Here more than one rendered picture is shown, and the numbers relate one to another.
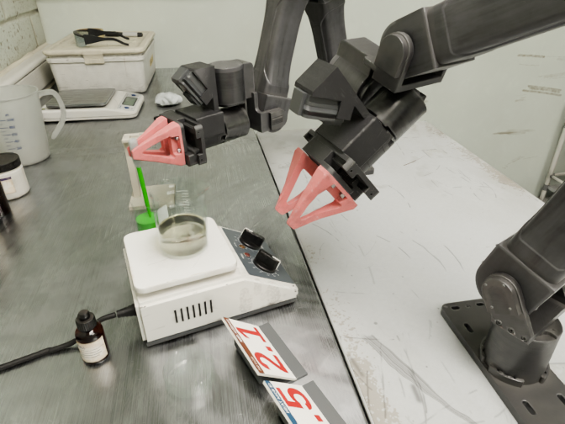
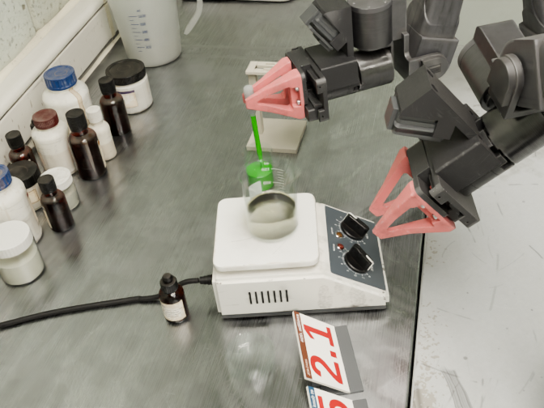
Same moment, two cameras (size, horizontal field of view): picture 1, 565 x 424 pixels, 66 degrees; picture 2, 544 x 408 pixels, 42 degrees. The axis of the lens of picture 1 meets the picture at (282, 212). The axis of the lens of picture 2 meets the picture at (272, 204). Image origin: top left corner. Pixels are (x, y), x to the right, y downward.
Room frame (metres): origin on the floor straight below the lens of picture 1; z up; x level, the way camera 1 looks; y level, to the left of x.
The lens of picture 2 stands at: (-0.09, -0.17, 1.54)
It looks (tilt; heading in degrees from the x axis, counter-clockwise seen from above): 40 degrees down; 28
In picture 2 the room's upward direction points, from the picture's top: 7 degrees counter-clockwise
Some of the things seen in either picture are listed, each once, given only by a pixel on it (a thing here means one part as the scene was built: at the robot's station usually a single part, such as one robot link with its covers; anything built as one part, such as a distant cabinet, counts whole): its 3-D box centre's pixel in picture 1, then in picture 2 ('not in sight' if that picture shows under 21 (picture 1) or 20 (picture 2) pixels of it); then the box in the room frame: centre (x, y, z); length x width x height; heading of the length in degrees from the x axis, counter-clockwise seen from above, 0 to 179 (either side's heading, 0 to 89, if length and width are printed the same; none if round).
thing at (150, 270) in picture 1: (178, 251); (266, 230); (0.44, 0.13, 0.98); 0.12 x 0.12 x 0.01; 24
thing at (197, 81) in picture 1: (193, 98); (325, 40); (0.68, 0.14, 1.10); 0.07 x 0.06 x 0.11; 41
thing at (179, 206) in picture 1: (183, 219); (273, 201); (0.45, 0.12, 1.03); 0.07 x 0.06 x 0.08; 103
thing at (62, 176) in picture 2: not in sight; (60, 190); (0.48, 0.48, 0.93); 0.05 x 0.05 x 0.05
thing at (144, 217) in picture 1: (147, 216); (259, 167); (0.61, 0.22, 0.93); 0.04 x 0.04 x 0.06
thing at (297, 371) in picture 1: (263, 346); (326, 350); (0.34, 0.02, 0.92); 0.09 x 0.06 x 0.04; 30
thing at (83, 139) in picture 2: not in sight; (83, 143); (0.56, 0.48, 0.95); 0.04 x 0.04 x 0.11
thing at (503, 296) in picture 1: (526, 293); not in sight; (0.34, -0.25, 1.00); 0.09 x 0.06 x 0.06; 127
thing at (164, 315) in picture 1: (202, 272); (291, 255); (0.45, 0.11, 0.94); 0.22 x 0.13 x 0.08; 114
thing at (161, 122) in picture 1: (160, 145); (278, 94); (0.63, 0.19, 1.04); 0.09 x 0.07 x 0.07; 131
